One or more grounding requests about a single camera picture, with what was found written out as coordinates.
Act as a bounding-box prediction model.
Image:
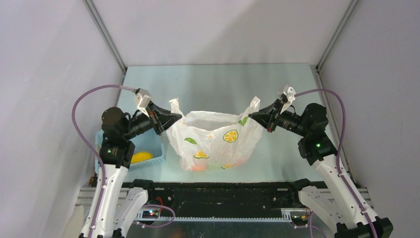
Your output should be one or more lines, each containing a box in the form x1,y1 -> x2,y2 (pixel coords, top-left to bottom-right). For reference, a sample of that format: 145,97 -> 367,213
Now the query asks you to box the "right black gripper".
249,99 -> 309,137

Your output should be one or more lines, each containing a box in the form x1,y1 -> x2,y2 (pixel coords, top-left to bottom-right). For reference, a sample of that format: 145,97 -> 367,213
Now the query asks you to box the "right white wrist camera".
280,85 -> 296,114

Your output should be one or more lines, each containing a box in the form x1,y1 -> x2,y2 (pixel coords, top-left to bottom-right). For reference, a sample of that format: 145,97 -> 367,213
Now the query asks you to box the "left aluminium frame post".
82,0 -> 127,74

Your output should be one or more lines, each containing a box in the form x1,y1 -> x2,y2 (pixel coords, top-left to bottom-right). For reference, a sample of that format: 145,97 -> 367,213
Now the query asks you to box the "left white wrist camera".
134,88 -> 152,118

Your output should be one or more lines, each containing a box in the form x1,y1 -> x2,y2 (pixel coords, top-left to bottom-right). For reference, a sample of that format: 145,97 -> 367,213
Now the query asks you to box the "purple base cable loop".
136,204 -> 176,229

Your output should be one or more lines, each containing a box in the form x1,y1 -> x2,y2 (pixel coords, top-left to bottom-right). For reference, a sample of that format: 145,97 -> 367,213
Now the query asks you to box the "right aluminium frame post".
315,0 -> 360,72

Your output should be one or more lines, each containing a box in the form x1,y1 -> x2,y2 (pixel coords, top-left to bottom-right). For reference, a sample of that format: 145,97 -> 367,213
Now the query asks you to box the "white plastic bag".
166,97 -> 263,172

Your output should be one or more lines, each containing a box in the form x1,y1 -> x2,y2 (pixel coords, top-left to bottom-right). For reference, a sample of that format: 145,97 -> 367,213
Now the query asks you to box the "aluminium frame post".
82,0 -> 127,74
315,0 -> 360,72

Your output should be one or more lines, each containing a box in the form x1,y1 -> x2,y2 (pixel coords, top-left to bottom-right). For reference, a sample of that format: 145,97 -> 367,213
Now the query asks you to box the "light blue plastic basket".
95,129 -> 167,174

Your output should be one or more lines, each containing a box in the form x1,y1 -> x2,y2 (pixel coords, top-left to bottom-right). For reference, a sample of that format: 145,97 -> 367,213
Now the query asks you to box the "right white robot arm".
249,99 -> 393,238

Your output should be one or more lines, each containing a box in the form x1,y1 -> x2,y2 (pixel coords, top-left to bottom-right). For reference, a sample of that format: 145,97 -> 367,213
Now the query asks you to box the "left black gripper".
123,99 -> 182,139

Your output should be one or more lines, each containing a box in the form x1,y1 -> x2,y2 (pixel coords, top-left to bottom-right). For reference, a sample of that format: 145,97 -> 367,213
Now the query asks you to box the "fake yellow mango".
131,152 -> 154,164

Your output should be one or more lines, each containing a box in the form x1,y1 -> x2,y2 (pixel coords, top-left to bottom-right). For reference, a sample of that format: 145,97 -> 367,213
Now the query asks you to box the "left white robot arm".
79,102 -> 182,238

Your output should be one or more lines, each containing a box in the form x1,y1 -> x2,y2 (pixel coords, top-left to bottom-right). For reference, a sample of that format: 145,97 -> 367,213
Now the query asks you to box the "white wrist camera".
134,88 -> 152,118
280,85 -> 296,114

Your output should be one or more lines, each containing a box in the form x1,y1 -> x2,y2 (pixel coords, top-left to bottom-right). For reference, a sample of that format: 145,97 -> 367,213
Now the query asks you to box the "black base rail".
122,178 -> 313,219

